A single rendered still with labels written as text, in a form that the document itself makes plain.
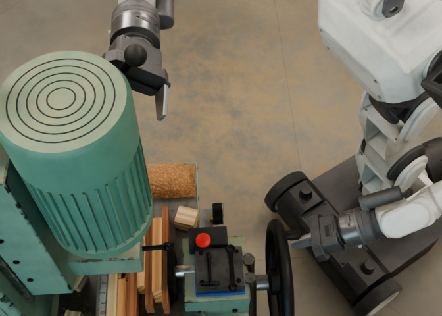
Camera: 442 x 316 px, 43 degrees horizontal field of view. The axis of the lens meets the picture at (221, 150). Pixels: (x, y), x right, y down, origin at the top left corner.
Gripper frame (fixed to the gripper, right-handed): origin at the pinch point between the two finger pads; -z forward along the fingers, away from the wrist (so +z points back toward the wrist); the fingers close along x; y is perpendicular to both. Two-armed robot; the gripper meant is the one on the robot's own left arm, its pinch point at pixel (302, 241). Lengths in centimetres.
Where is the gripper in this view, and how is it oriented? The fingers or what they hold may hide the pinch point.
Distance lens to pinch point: 140.6
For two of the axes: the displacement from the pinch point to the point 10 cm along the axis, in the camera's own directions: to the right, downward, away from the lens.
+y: -4.9, -6.1, -6.2
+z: 8.7, -3.2, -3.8
